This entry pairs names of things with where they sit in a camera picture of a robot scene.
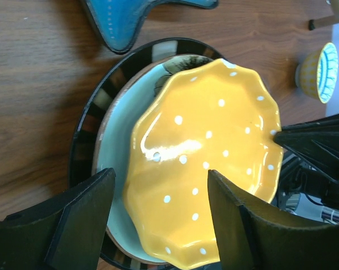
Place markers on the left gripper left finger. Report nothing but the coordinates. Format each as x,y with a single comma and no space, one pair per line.
63,232

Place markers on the blue star-shaped dish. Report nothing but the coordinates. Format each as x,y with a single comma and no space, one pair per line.
117,23

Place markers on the yellow blue small bowl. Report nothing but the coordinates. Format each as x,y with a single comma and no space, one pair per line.
316,76

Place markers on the black striped plate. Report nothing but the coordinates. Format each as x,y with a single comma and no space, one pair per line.
82,148

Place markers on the mint flower plate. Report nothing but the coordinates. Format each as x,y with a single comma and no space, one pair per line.
112,144

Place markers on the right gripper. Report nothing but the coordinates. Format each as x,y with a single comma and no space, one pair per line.
303,190

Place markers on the yellow polka dot plate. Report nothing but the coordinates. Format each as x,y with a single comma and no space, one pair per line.
218,116

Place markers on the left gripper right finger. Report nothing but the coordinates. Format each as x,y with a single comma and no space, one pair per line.
252,234

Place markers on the metal dish rack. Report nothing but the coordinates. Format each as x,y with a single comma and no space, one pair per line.
323,22

